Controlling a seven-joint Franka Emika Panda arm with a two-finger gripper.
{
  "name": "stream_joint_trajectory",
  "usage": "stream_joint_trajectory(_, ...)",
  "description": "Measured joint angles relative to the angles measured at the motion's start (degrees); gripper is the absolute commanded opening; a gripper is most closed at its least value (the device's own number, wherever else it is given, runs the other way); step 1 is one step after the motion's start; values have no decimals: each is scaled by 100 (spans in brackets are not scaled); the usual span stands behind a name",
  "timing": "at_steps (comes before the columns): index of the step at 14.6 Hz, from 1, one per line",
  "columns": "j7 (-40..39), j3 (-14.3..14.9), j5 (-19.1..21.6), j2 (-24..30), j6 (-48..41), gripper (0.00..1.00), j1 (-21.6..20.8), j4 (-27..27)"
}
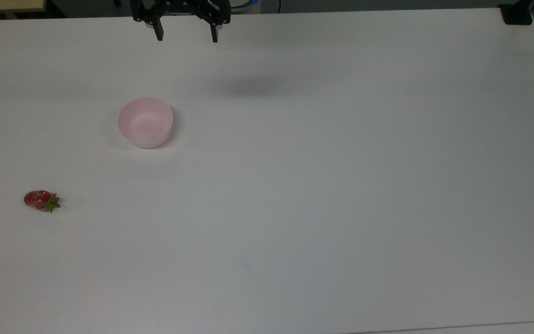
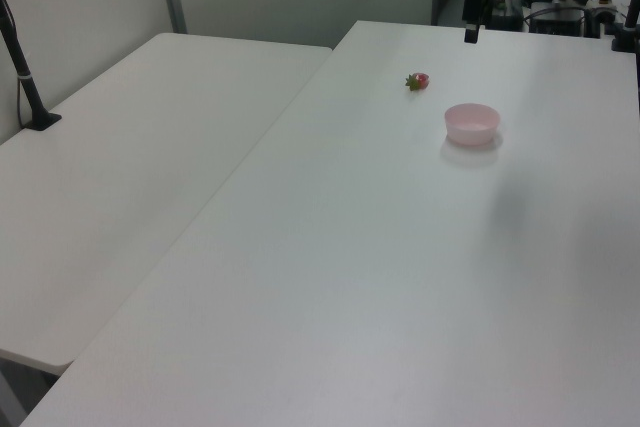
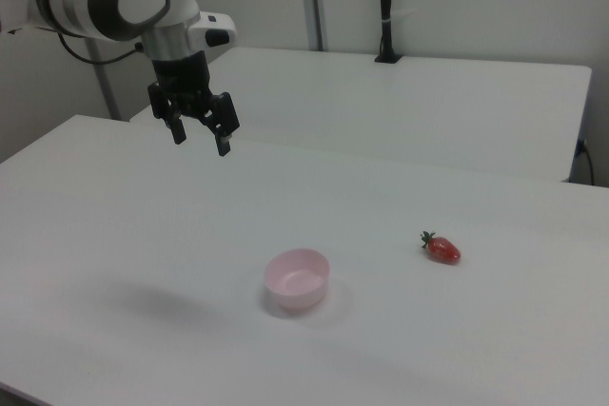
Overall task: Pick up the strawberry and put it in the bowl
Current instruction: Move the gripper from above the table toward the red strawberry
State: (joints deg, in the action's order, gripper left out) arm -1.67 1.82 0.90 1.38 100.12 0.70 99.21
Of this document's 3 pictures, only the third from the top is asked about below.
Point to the red toy strawberry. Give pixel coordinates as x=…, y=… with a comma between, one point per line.
x=445, y=251

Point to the pink plastic bowl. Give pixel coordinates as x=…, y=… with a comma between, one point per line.
x=297, y=280

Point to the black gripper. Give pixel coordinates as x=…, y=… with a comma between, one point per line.
x=183, y=80

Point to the white side table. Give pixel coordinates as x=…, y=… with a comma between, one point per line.
x=380, y=106

